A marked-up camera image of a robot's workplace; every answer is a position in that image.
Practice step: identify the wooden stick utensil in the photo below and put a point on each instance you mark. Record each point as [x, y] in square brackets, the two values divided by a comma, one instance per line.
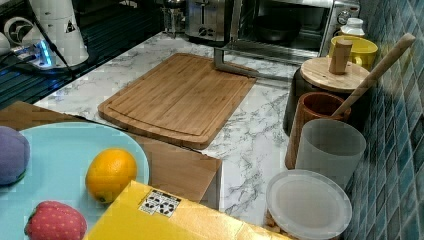
[386, 62]

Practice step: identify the yellow cardboard box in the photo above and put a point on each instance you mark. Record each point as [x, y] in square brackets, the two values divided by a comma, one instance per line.
[144, 213]

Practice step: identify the black canister with wooden lid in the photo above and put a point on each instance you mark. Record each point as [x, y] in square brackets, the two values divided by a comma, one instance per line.
[315, 75]

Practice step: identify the jar with white lid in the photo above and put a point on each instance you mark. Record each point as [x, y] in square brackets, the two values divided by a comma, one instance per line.
[308, 205]

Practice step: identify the white lidded bottle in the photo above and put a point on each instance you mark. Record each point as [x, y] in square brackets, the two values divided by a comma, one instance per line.
[353, 27]

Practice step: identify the glass french press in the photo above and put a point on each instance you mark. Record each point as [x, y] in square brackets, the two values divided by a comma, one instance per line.
[174, 17]

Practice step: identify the yellow mug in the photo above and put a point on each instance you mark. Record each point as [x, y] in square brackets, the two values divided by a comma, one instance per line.
[362, 53]

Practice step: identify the light blue plate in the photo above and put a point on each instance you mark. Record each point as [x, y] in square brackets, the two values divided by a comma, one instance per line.
[60, 156]

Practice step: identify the orange fruit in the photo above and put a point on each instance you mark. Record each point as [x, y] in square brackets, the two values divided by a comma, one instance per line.
[109, 173]

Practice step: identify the black pan inside oven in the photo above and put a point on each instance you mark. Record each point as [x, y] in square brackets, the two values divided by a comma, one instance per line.
[273, 28]

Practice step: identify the white round device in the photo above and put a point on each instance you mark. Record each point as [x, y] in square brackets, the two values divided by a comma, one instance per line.
[16, 28]

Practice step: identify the glass oven door with handle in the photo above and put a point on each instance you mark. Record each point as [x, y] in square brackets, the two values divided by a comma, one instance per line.
[258, 50]

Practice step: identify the bamboo cutting board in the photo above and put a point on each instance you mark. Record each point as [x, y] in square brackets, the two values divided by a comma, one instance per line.
[184, 100]

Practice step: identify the silver toaster oven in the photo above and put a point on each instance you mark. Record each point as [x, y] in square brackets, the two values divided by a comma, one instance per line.
[320, 20]

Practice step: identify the red plush strawberry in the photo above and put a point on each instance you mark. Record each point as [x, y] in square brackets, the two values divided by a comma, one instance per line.
[53, 220]

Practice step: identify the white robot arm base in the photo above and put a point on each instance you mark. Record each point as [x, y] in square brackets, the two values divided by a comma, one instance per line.
[57, 35]

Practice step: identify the silver toaster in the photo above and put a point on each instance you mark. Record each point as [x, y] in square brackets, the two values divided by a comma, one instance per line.
[209, 19]

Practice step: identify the frosted plastic cup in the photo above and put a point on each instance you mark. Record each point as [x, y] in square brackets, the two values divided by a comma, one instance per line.
[331, 148]

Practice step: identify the brown wooden cup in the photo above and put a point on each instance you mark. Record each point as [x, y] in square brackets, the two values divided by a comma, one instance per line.
[310, 106]

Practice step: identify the purple plush fruit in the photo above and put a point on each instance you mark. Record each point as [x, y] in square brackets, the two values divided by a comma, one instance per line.
[14, 155]

